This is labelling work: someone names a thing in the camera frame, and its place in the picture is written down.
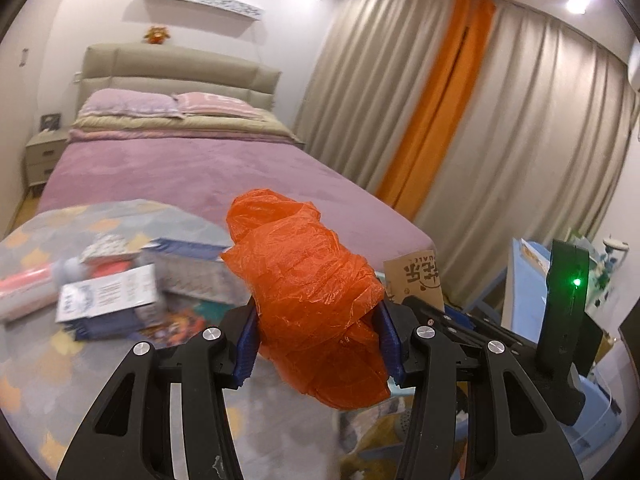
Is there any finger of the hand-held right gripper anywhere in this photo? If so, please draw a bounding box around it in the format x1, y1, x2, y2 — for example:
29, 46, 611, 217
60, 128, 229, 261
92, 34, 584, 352
402, 296, 540, 362

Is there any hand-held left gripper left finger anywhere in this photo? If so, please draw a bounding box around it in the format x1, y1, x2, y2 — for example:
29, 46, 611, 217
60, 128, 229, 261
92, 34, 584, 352
56, 305, 261, 480

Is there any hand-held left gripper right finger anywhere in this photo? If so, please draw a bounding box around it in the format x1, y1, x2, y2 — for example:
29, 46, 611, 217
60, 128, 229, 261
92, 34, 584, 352
377, 302, 585, 480

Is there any colourful snack packet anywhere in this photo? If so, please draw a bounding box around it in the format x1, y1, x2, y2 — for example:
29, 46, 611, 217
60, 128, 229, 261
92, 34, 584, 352
139, 309, 213, 352

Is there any orange plastic bag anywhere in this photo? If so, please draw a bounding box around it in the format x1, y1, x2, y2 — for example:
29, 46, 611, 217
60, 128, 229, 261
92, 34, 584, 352
220, 188, 392, 409

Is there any blue and white box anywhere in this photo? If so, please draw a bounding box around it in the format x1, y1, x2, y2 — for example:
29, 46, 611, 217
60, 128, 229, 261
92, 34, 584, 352
140, 237, 257, 307

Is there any white and blue carton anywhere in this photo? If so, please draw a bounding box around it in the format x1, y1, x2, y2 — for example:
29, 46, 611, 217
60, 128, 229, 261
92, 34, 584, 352
56, 264, 162, 342

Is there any small patterned box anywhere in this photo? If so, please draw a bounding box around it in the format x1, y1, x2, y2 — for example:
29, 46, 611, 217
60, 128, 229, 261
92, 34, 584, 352
80, 234, 138, 263

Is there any pink plastic packet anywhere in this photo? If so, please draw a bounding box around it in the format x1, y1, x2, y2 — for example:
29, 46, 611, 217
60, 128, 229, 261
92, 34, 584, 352
0, 259, 67, 322

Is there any light blue desk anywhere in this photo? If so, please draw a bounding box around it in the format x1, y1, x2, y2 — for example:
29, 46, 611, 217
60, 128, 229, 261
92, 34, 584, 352
465, 237, 557, 332

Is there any brown cardboard box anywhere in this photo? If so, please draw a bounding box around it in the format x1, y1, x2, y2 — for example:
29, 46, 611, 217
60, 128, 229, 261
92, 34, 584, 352
383, 250, 447, 312

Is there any light blue plastic chair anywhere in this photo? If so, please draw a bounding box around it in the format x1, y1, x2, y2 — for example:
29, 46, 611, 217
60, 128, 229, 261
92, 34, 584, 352
565, 375, 627, 461

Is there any beige curtain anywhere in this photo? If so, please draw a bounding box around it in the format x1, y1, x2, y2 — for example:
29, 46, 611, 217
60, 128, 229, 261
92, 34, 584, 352
414, 2, 632, 306
294, 0, 461, 196

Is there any purple bedspread bed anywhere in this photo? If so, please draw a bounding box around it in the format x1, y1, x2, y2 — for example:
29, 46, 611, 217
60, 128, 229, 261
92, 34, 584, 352
37, 137, 436, 306

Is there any folded beige quilt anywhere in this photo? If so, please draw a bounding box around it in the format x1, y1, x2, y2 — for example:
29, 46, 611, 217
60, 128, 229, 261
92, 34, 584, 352
71, 109, 306, 148

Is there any orange curtain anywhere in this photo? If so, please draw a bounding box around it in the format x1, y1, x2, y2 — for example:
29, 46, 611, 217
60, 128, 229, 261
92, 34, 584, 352
375, 0, 497, 222

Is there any pink pillow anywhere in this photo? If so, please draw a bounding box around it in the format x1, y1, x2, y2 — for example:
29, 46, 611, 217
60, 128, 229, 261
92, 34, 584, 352
172, 92, 264, 121

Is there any white air conditioner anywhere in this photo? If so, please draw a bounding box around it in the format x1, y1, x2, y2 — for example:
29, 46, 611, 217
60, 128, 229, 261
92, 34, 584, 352
625, 40, 640, 93

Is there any purple pillow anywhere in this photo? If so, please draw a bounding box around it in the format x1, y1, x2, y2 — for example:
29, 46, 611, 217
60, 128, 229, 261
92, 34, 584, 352
80, 88, 180, 121

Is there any grey nightstand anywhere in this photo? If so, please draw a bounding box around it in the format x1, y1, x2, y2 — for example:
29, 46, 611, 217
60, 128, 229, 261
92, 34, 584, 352
25, 130, 69, 196

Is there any beige padded headboard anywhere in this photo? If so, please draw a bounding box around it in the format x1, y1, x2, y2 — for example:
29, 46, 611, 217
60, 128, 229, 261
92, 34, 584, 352
76, 42, 282, 126

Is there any orange plush toy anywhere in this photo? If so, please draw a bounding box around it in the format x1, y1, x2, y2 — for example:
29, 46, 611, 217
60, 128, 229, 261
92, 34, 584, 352
144, 25, 174, 46

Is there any white patterned wall shelf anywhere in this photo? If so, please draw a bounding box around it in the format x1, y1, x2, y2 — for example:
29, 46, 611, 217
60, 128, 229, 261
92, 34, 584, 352
142, 0, 265, 23

